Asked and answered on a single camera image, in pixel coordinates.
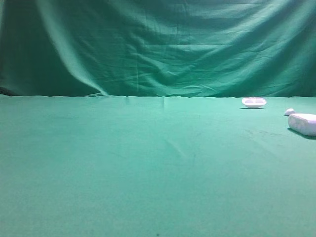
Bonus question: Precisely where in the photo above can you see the green backdrop curtain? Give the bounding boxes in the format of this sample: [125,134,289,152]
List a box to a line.
[0,0,316,97]

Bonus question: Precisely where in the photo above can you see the green table cloth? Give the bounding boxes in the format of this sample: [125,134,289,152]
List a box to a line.
[0,96,316,237]

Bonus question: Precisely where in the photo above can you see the white open earphone tray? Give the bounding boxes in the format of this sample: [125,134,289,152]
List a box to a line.
[241,97,267,109]

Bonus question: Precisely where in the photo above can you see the small white earbud piece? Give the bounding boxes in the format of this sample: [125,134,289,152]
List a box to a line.
[284,108,296,117]

